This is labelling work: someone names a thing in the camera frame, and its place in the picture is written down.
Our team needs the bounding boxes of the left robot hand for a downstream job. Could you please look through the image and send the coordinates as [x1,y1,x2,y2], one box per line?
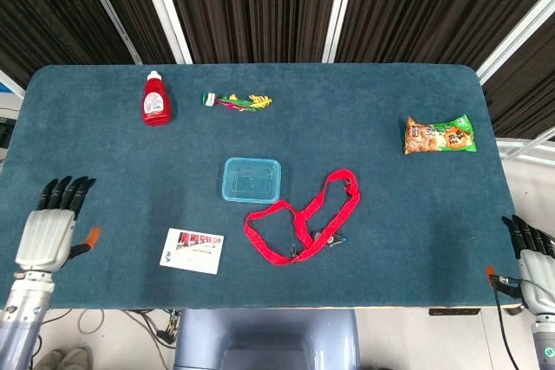
[14,175,102,278]

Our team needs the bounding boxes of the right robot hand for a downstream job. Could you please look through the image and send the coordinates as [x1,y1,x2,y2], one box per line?
[484,213,555,317]

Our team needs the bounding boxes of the blue container lid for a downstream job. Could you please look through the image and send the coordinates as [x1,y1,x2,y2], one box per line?
[221,156,283,204]

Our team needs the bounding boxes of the grey shoe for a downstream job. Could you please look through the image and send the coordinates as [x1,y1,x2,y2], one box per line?
[60,346,94,370]
[34,347,66,370]

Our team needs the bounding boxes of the white card with red print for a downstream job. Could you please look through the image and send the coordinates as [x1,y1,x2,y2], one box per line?
[159,227,225,276]

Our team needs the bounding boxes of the green orange snack bag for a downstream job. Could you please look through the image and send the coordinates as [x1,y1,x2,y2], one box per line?
[403,114,477,156]

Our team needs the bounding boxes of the red ketchup squeeze bottle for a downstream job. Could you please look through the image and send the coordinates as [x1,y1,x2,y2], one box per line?
[141,70,173,127]

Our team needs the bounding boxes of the metal clip with blue tip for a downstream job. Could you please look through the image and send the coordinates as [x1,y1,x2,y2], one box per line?
[312,230,349,249]

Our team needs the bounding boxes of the colourful feather toy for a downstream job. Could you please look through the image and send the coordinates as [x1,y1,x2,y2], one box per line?
[201,91,274,114]

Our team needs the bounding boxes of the blue-grey robot torso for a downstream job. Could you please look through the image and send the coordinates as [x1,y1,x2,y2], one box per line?
[173,308,362,370]

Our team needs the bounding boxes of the teal carpet table mat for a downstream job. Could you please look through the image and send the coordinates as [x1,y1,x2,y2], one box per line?
[0,62,517,311]

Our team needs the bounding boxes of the black right hand cable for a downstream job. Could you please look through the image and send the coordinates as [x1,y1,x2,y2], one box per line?
[493,285,521,370]

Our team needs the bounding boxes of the tangled black floor cables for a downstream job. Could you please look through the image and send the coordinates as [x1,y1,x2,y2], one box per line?
[25,308,70,370]

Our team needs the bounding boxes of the white floor cable loop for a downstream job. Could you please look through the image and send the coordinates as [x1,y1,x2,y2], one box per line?
[77,309,106,336]

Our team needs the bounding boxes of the white metal frame rail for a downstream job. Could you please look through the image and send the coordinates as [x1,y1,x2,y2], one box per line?
[496,129,555,167]

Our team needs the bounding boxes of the white frame with blue sticker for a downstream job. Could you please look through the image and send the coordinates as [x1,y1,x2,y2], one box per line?
[0,68,26,101]

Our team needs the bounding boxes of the black floor cable bundle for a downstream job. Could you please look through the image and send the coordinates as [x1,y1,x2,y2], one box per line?
[123,308,182,348]

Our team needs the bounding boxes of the red lanyard strap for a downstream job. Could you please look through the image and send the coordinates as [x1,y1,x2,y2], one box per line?
[244,169,361,266]

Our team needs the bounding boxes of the thin grey frame post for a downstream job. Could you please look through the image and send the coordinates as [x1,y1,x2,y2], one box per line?
[73,0,143,64]

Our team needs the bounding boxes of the white frame post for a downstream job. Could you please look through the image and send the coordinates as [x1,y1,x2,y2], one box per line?
[134,0,193,64]
[475,0,555,84]
[322,0,362,64]

